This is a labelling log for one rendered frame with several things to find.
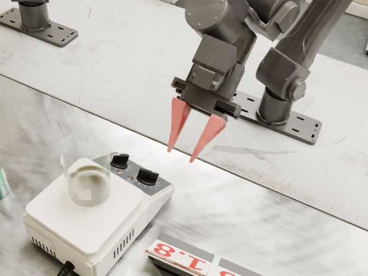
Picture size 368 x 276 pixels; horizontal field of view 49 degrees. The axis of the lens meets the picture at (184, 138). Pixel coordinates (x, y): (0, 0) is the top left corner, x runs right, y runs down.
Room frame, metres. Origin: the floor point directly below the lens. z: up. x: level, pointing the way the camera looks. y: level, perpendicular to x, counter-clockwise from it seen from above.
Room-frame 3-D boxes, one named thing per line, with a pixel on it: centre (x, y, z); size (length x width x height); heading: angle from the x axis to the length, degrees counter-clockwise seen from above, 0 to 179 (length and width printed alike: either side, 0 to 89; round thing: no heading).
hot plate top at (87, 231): (0.31, 0.12, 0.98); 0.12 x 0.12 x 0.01; 64
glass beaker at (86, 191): (0.33, 0.12, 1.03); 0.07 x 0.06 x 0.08; 47
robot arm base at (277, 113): (0.64, -0.17, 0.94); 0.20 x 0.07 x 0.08; 70
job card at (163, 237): (0.29, -0.02, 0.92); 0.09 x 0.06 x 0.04; 73
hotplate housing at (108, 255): (0.34, 0.11, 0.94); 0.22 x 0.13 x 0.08; 154
